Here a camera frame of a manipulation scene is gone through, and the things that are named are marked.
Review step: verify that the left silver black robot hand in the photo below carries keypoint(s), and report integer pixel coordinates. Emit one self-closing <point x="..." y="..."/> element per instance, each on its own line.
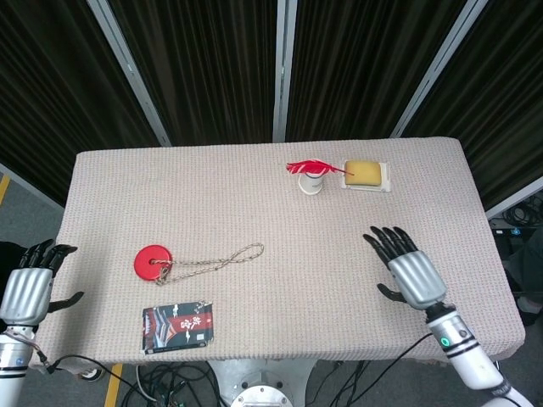
<point x="26" y="292"/>

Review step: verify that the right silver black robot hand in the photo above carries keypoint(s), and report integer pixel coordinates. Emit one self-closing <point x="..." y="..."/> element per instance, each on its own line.
<point x="418" y="277"/>

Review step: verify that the red disc with hole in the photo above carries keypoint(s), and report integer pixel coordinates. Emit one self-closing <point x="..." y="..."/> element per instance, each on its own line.
<point x="146" y="265"/>

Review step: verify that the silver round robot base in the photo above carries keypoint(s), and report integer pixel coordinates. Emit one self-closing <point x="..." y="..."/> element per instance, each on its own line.
<point x="259" y="386"/>

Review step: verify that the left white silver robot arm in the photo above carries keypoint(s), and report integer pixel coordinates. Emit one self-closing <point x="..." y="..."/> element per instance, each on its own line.
<point x="12" y="364"/>

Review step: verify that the black box with blue label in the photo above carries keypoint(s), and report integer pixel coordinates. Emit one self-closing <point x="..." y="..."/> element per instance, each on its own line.
<point x="511" y="232"/>

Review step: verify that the yellow sponge in wrapper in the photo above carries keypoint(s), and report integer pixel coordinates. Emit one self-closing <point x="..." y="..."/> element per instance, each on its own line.
<point x="386" y="178"/>

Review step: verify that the black caster wheel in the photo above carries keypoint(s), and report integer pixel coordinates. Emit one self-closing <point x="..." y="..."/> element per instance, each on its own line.
<point x="92" y="374"/>

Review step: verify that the yellow sponge block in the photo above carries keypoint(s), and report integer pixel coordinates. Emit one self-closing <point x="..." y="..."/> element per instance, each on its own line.
<point x="362" y="174"/>

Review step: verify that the upturned white paper cup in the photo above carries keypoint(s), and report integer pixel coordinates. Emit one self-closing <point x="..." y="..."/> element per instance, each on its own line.
<point x="311" y="184"/>

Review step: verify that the flattened dark printed carton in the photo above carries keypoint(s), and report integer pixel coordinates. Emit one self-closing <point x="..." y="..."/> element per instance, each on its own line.
<point x="178" y="326"/>

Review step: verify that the beige woven tablecloth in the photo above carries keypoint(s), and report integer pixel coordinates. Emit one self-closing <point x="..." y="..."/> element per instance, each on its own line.
<point x="271" y="220"/>

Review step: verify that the red feather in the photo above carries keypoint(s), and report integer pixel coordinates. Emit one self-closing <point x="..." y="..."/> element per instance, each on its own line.
<point x="305" y="166"/>

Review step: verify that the dark curtain panel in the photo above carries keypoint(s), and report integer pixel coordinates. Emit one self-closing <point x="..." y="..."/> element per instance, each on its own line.
<point x="46" y="85"/>
<point x="203" y="68"/>
<point x="505" y="93"/>
<point x="365" y="63"/>

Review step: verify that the grey partition base rail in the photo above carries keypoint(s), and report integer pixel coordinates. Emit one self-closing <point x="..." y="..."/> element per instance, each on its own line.
<point x="29" y="184"/>
<point x="515" y="199"/>

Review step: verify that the grey metal partition post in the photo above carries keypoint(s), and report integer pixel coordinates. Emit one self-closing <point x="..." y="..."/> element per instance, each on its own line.
<point x="441" y="63"/>
<point x="284" y="68"/>
<point x="127" y="68"/>

